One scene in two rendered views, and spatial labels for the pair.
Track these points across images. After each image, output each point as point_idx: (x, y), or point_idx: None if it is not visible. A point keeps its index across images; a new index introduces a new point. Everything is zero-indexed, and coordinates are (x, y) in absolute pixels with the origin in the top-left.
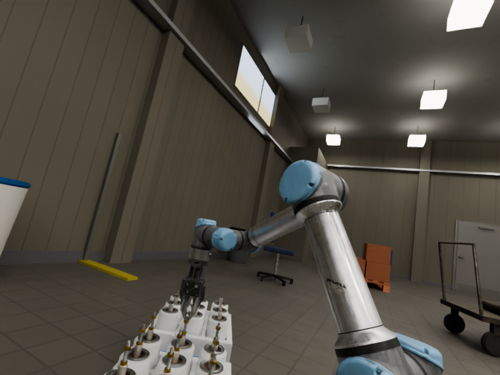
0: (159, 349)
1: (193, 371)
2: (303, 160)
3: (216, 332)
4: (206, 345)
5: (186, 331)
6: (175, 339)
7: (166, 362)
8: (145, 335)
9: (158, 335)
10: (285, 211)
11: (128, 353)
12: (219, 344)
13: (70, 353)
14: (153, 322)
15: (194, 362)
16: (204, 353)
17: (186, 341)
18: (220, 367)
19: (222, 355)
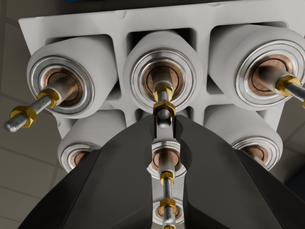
0: (108, 85)
1: (204, 79)
2: None
3: (299, 98)
4: (244, 67)
5: (170, 94)
6: (139, 68)
7: (153, 173)
8: (44, 77)
9: (81, 68)
10: None
11: (71, 166)
12: (297, 45)
13: None
14: (41, 109)
15: (202, 39)
16: (236, 102)
17: (173, 64)
18: (271, 159)
19: (292, 96)
